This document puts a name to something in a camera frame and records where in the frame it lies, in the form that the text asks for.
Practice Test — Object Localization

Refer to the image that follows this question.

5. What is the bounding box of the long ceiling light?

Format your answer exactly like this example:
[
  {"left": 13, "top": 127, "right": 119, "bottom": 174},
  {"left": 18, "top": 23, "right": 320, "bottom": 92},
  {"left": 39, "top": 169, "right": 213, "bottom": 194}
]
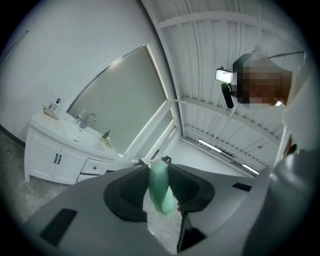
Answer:
[
  {"left": 197, "top": 138, "right": 224, "bottom": 154},
  {"left": 240, "top": 162, "right": 260, "bottom": 175}
]

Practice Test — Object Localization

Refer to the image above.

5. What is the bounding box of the white vanity cabinet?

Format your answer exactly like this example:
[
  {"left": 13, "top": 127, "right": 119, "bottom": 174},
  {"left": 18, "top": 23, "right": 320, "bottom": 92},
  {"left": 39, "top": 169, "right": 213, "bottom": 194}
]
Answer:
[{"left": 24, "top": 109, "right": 132, "bottom": 186}]

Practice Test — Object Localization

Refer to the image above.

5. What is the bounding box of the person's head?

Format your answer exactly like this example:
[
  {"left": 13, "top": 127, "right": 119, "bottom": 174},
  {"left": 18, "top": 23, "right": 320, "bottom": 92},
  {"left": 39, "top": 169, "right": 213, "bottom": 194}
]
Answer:
[{"left": 231, "top": 44, "right": 293, "bottom": 107}]

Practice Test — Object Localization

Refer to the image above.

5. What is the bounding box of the green bar of soap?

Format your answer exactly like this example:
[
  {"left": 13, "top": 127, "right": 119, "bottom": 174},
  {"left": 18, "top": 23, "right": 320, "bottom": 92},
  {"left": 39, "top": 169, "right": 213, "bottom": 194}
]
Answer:
[{"left": 148, "top": 159, "right": 175, "bottom": 217}]

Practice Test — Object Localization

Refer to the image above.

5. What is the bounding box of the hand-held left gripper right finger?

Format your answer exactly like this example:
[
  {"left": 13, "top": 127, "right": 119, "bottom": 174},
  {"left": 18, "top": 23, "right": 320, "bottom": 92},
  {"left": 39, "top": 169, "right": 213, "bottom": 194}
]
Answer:
[{"left": 167, "top": 163, "right": 262, "bottom": 254}]

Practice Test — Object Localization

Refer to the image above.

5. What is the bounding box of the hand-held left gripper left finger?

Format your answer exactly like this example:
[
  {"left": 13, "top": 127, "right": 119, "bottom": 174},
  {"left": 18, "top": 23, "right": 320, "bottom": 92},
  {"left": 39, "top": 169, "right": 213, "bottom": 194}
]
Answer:
[{"left": 24, "top": 164, "right": 166, "bottom": 256}]

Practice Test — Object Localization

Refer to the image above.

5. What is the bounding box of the white bottle with blue pump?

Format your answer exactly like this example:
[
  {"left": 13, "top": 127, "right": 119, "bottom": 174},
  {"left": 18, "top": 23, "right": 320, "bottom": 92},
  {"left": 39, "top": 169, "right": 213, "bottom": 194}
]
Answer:
[{"left": 50, "top": 97, "right": 62, "bottom": 113}]

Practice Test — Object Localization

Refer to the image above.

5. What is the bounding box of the chrome faucet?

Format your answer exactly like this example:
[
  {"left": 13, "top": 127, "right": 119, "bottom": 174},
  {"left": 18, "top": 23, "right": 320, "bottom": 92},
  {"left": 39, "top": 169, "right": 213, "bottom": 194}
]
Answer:
[{"left": 79, "top": 112, "right": 98, "bottom": 130}]

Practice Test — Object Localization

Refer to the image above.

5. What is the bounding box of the large wall mirror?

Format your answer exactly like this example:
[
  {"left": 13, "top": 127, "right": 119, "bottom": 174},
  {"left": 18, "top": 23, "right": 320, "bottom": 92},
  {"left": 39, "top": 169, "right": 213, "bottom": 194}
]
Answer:
[{"left": 65, "top": 44, "right": 177, "bottom": 162}]

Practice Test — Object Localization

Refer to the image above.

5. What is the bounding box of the person's left forearm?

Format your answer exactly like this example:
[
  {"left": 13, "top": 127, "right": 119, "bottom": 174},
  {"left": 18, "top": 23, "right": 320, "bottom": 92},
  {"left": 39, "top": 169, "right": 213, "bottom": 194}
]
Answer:
[{"left": 241, "top": 148, "right": 320, "bottom": 256}]

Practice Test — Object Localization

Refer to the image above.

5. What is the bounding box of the head-worn camera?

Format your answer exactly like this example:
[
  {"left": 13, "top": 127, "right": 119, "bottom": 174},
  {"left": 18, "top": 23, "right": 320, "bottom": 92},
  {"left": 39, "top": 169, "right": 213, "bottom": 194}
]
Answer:
[{"left": 214, "top": 66, "right": 238, "bottom": 109}]

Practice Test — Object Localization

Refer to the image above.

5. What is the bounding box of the white cable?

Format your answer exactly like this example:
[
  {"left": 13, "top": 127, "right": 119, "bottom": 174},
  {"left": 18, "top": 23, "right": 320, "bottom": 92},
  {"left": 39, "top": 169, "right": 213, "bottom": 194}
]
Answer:
[{"left": 159, "top": 214, "right": 179, "bottom": 252}]

